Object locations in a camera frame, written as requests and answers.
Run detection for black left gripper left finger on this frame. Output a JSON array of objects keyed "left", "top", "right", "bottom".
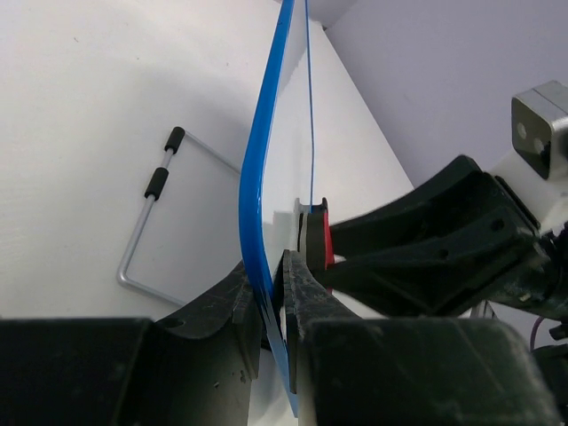
[{"left": 1, "top": 265, "right": 262, "bottom": 425}]

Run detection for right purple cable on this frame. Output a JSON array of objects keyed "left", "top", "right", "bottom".
[{"left": 527, "top": 317, "right": 545, "bottom": 351}]

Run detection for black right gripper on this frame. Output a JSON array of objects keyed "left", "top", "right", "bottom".
[{"left": 317, "top": 155, "right": 567, "bottom": 320}]

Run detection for metal whiteboard kickstand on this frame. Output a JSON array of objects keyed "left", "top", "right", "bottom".
[{"left": 116, "top": 127, "right": 241, "bottom": 305}]

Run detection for red bone-shaped eraser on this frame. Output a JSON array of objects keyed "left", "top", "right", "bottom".
[{"left": 297, "top": 200, "right": 335, "bottom": 272}]

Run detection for black whiteboard foot clip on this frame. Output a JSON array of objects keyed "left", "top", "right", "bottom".
[{"left": 295, "top": 197, "right": 328, "bottom": 214}]

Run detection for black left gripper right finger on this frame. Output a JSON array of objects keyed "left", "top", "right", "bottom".
[{"left": 281, "top": 251, "right": 563, "bottom": 425}]

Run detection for blue framed whiteboard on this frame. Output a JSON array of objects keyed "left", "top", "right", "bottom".
[{"left": 238, "top": 1, "right": 315, "bottom": 414}]

